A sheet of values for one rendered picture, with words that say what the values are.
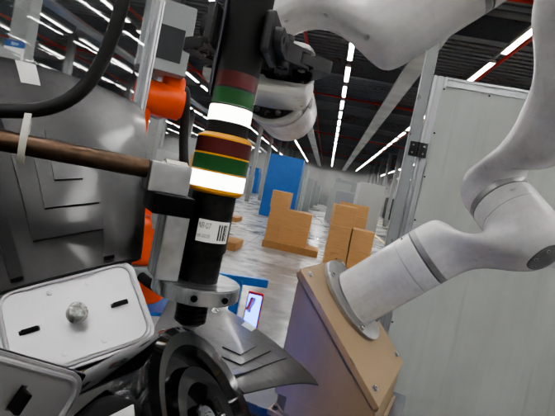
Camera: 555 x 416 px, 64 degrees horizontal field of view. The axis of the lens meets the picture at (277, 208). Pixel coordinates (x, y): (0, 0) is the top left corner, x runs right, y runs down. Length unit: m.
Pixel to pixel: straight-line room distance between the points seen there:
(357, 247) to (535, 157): 7.13
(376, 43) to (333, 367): 0.56
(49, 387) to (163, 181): 0.15
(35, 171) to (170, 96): 4.02
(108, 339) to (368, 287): 0.68
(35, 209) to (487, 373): 2.19
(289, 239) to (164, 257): 9.28
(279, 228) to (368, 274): 8.69
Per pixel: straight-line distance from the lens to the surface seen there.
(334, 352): 0.86
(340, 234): 7.86
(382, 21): 0.57
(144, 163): 0.34
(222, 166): 0.34
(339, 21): 0.58
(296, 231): 9.58
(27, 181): 0.38
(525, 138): 0.82
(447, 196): 2.19
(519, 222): 0.88
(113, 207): 0.38
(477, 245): 0.89
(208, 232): 0.34
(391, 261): 0.93
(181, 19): 4.44
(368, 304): 0.95
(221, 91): 0.35
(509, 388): 2.43
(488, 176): 0.92
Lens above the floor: 1.37
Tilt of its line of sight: 3 degrees down
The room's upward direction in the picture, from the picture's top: 12 degrees clockwise
